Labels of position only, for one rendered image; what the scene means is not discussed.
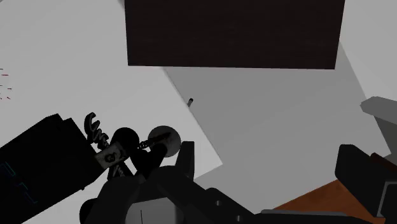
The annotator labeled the grey angular furniture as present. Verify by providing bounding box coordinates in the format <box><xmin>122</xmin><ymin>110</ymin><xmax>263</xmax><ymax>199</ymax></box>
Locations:
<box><xmin>359</xmin><ymin>95</ymin><xmax>397</xmax><ymax>156</ymax></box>

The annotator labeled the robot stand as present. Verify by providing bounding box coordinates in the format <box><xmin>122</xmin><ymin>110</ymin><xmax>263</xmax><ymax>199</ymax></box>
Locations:
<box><xmin>123</xmin><ymin>0</ymin><xmax>346</xmax><ymax>70</ymax></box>

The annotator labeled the black box with cyan lines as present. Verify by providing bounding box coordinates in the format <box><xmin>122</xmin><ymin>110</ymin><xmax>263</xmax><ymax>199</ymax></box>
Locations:
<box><xmin>0</xmin><ymin>113</ymin><xmax>105</xmax><ymax>224</ymax></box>

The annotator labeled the grey round disc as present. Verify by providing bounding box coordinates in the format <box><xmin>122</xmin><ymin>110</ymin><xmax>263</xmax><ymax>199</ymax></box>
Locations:
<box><xmin>147</xmin><ymin>125</ymin><xmax>181</xmax><ymax>158</ymax></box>

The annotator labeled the white cabinet with small knob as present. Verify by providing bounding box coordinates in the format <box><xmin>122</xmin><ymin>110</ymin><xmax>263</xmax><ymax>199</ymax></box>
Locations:
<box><xmin>0</xmin><ymin>0</ymin><xmax>392</xmax><ymax>224</ymax></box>

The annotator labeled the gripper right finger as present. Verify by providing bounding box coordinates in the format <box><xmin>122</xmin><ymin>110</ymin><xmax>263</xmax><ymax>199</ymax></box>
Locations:
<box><xmin>335</xmin><ymin>144</ymin><xmax>397</xmax><ymax>224</ymax></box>

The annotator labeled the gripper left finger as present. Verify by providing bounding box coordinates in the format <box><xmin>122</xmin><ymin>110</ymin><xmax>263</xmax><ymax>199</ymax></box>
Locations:
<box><xmin>79</xmin><ymin>141</ymin><xmax>259</xmax><ymax>224</ymax></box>

